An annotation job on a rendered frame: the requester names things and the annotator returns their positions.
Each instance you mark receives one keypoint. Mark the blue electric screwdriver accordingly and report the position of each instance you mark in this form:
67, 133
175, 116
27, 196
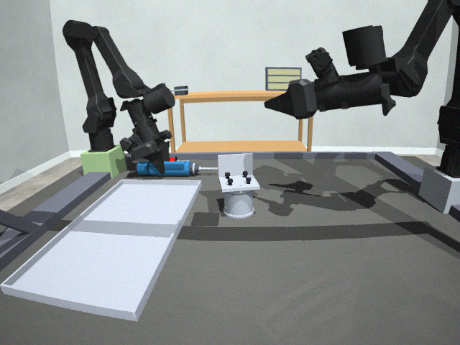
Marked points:
180, 168

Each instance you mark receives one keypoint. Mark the white square plate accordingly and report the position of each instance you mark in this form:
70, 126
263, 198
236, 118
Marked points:
235, 165

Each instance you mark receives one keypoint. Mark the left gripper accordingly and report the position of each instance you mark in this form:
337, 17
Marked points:
147, 130

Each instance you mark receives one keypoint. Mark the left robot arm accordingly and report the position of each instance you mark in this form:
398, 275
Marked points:
100, 109

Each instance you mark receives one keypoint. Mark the white shallow tray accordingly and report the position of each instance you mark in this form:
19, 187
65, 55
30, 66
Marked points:
110, 252

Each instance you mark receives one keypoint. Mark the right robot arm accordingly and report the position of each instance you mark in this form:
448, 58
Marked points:
403, 74

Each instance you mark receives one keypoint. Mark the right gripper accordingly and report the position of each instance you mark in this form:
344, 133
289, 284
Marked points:
305, 102

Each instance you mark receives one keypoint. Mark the grey cylindrical joint module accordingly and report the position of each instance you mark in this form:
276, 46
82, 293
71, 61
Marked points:
238, 204

